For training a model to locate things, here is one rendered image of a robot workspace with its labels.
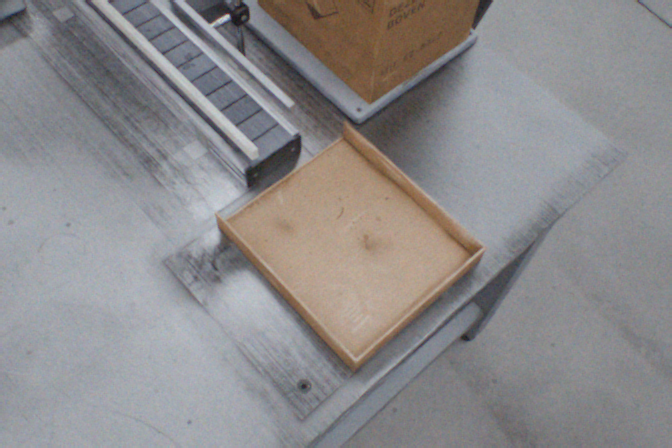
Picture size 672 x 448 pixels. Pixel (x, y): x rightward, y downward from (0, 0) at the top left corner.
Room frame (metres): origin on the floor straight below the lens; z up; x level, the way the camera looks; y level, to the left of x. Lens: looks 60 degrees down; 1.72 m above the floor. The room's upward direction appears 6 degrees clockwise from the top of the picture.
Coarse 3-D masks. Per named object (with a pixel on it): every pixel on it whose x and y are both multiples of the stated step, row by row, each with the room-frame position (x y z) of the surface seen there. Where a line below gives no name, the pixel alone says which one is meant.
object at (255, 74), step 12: (168, 0) 0.82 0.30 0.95; (180, 0) 0.81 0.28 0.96; (192, 12) 0.78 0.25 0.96; (204, 24) 0.76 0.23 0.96; (216, 36) 0.74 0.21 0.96; (228, 48) 0.72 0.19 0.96; (240, 60) 0.70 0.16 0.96; (252, 72) 0.68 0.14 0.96; (264, 84) 0.66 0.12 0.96; (276, 96) 0.64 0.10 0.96; (288, 108) 0.62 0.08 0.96
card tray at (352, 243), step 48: (336, 144) 0.66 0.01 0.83; (288, 192) 0.56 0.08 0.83; (336, 192) 0.57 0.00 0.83; (384, 192) 0.58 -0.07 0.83; (240, 240) 0.45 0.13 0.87; (288, 240) 0.47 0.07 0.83; (336, 240) 0.48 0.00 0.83; (384, 240) 0.49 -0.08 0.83; (432, 240) 0.50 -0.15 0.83; (288, 288) 0.38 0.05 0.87; (336, 288) 0.40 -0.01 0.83; (384, 288) 0.41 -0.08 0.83; (432, 288) 0.42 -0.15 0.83; (336, 336) 0.33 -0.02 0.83; (384, 336) 0.33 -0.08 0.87
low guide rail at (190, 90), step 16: (96, 0) 0.84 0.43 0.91; (112, 16) 0.81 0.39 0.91; (128, 32) 0.78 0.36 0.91; (144, 48) 0.75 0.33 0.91; (160, 64) 0.72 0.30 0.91; (176, 80) 0.69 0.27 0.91; (192, 96) 0.66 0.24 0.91; (208, 112) 0.64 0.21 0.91; (224, 128) 0.61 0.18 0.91; (240, 144) 0.59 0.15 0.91
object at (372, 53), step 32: (288, 0) 0.88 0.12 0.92; (320, 0) 0.82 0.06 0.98; (352, 0) 0.77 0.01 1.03; (384, 0) 0.73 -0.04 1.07; (416, 0) 0.78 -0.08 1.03; (448, 0) 0.84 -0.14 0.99; (320, 32) 0.82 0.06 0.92; (352, 32) 0.77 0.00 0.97; (384, 32) 0.74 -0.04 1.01; (416, 32) 0.79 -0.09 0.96; (448, 32) 0.86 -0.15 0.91; (352, 64) 0.77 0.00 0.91; (384, 64) 0.75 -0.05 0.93; (416, 64) 0.81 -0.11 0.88
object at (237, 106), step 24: (120, 0) 0.88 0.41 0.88; (144, 0) 0.89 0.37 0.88; (144, 24) 0.83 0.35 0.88; (168, 24) 0.84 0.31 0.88; (168, 48) 0.78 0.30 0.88; (192, 48) 0.79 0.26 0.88; (192, 72) 0.74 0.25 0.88; (216, 72) 0.74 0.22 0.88; (216, 96) 0.69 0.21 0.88; (240, 96) 0.70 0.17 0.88; (240, 120) 0.65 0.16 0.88; (264, 120) 0.66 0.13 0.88; (264, 144) 0.61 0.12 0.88
